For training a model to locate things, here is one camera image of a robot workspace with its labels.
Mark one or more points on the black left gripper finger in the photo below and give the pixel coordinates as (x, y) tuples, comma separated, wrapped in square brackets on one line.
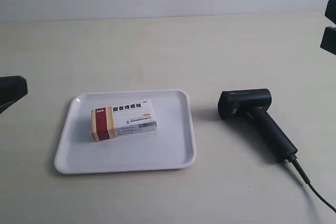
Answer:
[(12, 89)]

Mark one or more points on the black handheld barcode scanner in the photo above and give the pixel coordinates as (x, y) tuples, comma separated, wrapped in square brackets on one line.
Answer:
[(252, 105)]

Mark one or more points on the white plastic tray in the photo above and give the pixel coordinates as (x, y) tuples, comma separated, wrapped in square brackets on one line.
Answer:
[(170, 146)]

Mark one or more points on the white red medicine box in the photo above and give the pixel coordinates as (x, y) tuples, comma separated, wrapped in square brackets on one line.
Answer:
[(120, 120)]

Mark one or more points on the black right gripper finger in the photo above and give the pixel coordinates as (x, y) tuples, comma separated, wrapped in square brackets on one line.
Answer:
[(330, 11), (328, 42)]

